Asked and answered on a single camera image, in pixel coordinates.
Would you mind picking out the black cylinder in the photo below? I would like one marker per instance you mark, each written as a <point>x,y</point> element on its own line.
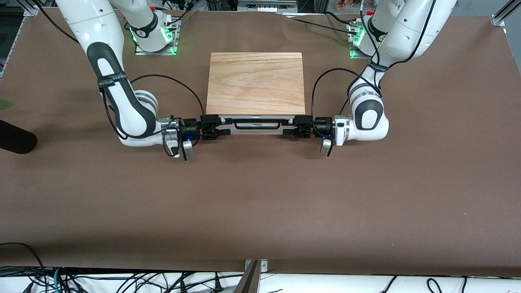
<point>16,138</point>

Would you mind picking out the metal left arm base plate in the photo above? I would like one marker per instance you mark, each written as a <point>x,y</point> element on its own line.
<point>353,53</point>

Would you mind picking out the white-fronted wooden drawer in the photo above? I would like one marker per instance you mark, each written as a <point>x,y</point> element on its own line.
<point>260,123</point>

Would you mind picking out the aluminium frame corner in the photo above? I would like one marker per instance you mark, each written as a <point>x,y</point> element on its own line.
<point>502,15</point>
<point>30,9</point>

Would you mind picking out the grey power strip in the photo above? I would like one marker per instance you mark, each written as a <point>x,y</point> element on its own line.
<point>266,5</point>

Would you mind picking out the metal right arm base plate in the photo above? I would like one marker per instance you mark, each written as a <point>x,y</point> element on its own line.
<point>173,44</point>

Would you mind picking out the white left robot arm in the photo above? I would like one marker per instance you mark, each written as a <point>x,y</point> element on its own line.
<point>368,118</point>

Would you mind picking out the grey camera post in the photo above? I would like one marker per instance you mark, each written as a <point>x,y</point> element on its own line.
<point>248,283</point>

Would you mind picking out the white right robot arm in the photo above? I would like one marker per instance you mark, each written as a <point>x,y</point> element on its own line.
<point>130,118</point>

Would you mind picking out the small metal bracket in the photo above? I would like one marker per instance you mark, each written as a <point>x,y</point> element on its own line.
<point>263,265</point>

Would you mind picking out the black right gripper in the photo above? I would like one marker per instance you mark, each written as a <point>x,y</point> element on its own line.
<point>190,127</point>

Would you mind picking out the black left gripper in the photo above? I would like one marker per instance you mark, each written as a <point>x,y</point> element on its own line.
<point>321,126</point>

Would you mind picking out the wooden drawer cabinet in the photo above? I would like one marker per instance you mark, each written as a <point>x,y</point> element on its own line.
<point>255,83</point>

